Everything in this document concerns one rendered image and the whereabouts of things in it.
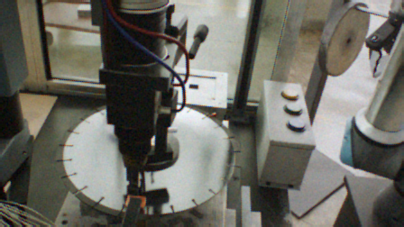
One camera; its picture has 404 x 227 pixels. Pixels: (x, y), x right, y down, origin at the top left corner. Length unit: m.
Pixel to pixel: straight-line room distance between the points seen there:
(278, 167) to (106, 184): 0.45
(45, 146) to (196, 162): 0.50
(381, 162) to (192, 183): 0.44
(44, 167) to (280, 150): 0.58
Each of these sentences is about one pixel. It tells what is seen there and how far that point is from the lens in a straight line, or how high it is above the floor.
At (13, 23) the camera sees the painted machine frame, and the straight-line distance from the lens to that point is 0.47.
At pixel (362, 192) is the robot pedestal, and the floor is 0.75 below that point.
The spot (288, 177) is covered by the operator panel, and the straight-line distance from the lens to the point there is 1.04.
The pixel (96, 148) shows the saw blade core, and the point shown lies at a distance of 0.81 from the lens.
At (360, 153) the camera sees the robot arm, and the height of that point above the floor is 0.92.
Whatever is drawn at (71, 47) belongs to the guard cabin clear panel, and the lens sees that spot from 1.28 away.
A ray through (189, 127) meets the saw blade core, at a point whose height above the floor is 0.95.
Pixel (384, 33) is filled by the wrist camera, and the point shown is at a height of 1.06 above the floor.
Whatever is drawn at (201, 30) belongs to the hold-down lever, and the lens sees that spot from 0.64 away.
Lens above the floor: 1.47
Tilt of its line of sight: 35 degrees down
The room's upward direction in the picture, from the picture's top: 7 degrees clockwise
